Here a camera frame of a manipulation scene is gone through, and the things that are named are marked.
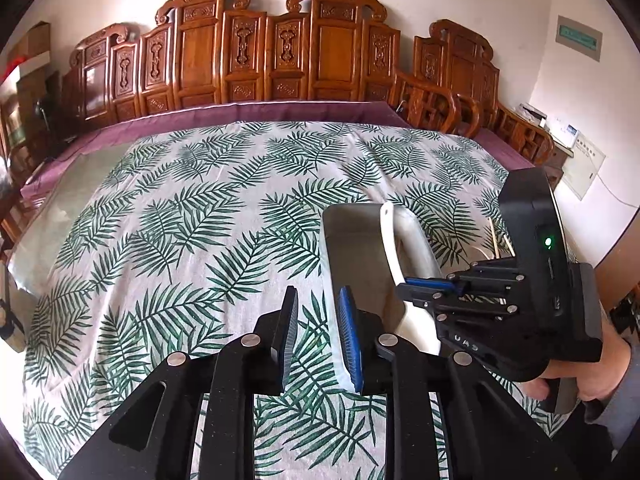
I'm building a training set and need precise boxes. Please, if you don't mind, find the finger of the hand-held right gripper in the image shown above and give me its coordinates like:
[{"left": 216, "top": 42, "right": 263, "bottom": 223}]
[
  {"left": 395, "top": 284, "right": 523, "bottom": 331},
  {"left": 404, "top": 256, "right": 527, "bottom": 293}
]

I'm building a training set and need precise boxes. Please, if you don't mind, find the person's right forearm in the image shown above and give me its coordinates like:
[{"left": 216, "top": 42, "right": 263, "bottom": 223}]
[{"left": 582, "top": 355, "right": 640, "bottom": 461}]

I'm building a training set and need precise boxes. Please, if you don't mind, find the green wall sign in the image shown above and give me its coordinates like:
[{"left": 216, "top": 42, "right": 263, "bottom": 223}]
[{"left": 556, "top": 14, "right": 604, "bottom": 64}]

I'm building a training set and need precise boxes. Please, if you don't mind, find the white cable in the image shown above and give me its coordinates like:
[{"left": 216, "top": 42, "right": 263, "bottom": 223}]
[{"left": 597, "top": 177, "right": 640, "bottom": 208}]

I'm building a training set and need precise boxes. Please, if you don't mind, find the person's right hand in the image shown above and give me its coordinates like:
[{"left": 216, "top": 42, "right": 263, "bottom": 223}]
[{"left": 520, "top": 317, "right": 632, "bottom": 413}]

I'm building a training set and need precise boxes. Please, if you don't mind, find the white wall panel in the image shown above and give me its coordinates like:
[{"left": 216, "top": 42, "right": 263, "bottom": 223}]
[{"left": 556, "top": 130, "right": 607, "bottom": 202}]

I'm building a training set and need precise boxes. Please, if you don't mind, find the grey metal tray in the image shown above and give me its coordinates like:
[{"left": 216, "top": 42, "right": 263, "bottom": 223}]
[{"left": 321, "top": 204, "right": 446, "bottom": 342}]

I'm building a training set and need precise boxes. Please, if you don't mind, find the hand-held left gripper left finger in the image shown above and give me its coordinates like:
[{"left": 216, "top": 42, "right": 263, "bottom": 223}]
[{"left": 57, "top": 285, "right": 299, "bottom": 480}]

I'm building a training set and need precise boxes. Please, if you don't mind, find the leaf print cloth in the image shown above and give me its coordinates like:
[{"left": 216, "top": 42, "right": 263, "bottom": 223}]
[{"left": 22, "top": 120, "right": 566, "bottom": 480}]

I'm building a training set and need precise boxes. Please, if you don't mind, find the wooden dining chair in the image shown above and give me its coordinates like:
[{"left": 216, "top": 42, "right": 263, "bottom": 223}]
[{"left": 0, "top": 95, "right": 38, "bottom": 243}]

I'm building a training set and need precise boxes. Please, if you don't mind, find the carved wooden bench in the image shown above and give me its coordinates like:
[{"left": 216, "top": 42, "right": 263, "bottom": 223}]
[{"left": 140, "top": 0, "right": 402, "bottom": 113}]

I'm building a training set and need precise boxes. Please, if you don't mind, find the wooden armrest frame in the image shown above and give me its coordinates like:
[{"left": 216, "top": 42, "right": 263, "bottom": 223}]
[{"left": 492, "top": 102, "right": 555, "bottom": 167}]

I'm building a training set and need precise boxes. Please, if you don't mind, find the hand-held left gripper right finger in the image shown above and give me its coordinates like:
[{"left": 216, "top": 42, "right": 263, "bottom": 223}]
[{"left": 336, "top": 286, "right": 591, "bottom": 480}]

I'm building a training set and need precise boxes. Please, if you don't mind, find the large cardboard box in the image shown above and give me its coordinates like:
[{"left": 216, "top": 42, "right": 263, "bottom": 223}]
[{"left": 15, "top": 67, "right": 51, "bottom": 126}]

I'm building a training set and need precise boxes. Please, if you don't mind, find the carved wooden armchair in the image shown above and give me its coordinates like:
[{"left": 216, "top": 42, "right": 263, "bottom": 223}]
[
  {"left": 390, "top": 19, "right": 501, "bottom": 138},
  {"left": 62, "top": 22, "right": 147, "bottom": 125}
]

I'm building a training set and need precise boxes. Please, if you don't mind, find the brown cardboard box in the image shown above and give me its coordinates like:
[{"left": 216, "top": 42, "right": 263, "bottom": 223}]
[{"left": 19, "top": 21, "right": 52, "bottom": 58}]

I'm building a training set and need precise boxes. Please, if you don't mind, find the white soup spoon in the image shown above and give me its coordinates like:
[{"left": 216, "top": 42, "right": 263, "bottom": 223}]
[{"left": 380, "top": 201, "right": 443, "bottom": 357}]

